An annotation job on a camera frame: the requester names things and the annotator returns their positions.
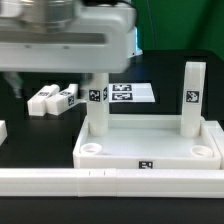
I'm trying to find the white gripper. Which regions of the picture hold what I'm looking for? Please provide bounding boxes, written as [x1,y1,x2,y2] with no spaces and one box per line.
[0,0,136,98]

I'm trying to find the fiducial marker sheet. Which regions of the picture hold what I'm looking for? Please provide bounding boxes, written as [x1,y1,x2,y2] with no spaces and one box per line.
[109,83,155,103]

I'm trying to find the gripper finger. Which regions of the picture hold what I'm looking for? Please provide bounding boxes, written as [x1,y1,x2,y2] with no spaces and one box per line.
[3,72,23,99]

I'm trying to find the long white front barrier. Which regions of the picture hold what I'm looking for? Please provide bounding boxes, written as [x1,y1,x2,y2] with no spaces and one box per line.
[0,169,224,198]

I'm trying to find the white desk top panel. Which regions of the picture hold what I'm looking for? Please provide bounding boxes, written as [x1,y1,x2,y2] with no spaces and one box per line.
[73,114,222,170]

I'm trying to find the white block left edge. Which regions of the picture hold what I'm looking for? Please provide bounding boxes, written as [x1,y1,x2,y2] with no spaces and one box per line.
[0,120,7,146]

